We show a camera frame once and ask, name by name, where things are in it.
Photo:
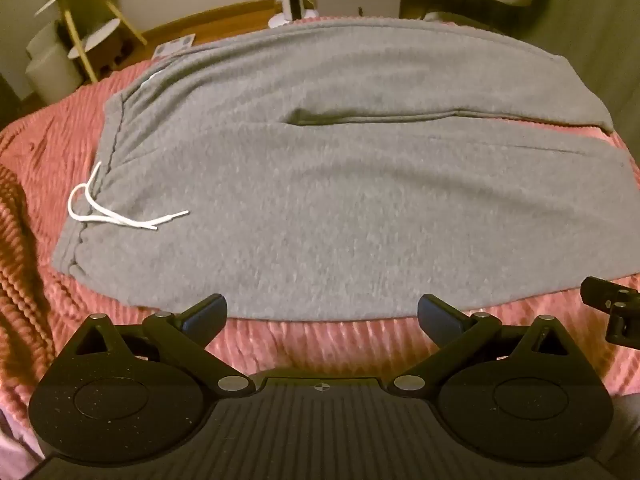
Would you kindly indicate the pink ribbed blanket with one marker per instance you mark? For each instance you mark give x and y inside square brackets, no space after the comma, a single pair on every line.
[50,135]

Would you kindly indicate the grey sweat pants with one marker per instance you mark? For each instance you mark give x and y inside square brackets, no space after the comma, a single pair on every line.
[320,185]

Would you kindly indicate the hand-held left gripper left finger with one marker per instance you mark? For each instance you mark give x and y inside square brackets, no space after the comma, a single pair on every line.
[206,312]

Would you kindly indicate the grey striped rug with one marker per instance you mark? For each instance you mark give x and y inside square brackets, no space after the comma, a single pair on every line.
[595,20]

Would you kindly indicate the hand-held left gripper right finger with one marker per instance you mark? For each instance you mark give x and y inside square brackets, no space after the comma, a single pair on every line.
[440,317]

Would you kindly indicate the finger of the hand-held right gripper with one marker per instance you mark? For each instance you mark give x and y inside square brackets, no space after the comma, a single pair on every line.
[622,310]

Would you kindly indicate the white cylindrical container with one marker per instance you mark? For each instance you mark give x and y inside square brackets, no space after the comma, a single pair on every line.
[50,67]

